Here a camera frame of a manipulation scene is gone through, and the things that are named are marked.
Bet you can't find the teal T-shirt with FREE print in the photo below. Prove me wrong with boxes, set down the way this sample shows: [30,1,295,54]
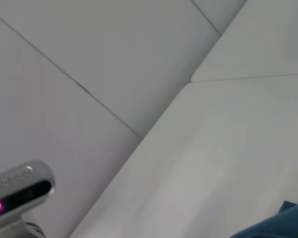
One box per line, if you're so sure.
[228,200,298,238]

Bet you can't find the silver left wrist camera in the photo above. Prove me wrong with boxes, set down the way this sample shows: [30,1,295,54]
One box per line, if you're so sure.
[0,160,57,222]

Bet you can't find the grey left wrist camera bracket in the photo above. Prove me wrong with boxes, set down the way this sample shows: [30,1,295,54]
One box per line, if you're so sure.
[0,214,47,238]

